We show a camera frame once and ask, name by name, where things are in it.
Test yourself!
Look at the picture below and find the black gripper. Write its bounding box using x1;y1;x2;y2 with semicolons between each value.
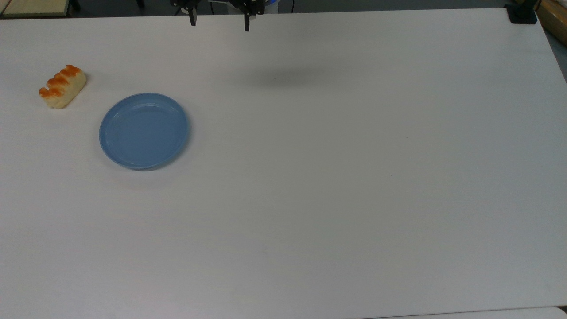
171;0;267;32

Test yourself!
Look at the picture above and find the toasted bread loaf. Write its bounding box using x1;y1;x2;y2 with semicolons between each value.
39;64;87;109

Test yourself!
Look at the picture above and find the blue round plate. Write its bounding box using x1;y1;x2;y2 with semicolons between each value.
99;92;190;171

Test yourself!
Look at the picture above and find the beige wooden board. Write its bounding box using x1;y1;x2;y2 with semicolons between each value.
0;0;72;18

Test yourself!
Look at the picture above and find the black table clamp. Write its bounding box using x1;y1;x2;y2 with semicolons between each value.
505;4;538;24

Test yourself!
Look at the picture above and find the wooden box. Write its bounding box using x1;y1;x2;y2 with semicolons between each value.
536;0;567;45

